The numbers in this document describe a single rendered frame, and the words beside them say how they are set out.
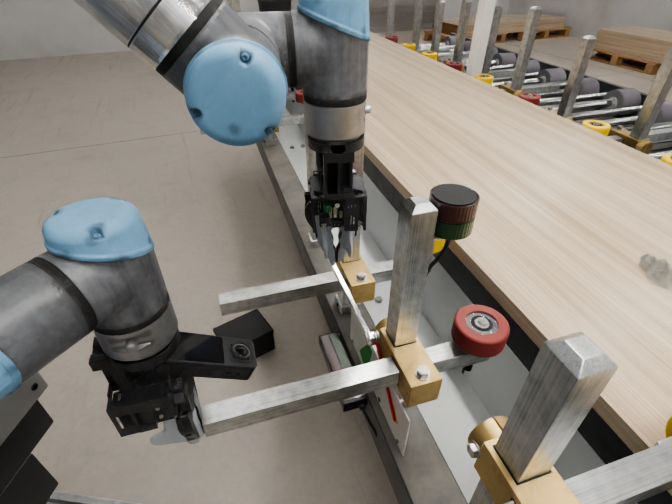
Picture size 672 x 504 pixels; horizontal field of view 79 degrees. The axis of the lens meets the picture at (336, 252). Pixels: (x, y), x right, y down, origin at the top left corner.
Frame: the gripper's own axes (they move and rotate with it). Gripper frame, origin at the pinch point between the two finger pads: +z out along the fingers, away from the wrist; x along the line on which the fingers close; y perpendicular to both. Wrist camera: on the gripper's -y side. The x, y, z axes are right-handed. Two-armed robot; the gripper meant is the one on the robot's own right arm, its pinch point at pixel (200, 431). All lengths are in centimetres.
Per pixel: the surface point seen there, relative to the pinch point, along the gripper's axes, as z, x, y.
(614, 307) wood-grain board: -8, 3, -65
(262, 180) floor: 82, -236, -37
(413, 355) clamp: -4.6, -0.1, -31.4
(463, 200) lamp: -28.8, -2.3, -36.0
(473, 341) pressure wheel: -7.8, 2.5, -39.3
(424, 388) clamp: -3.5, 4.9, -30.9
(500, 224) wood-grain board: -8, -23, -62
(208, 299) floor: 82, -120, 7
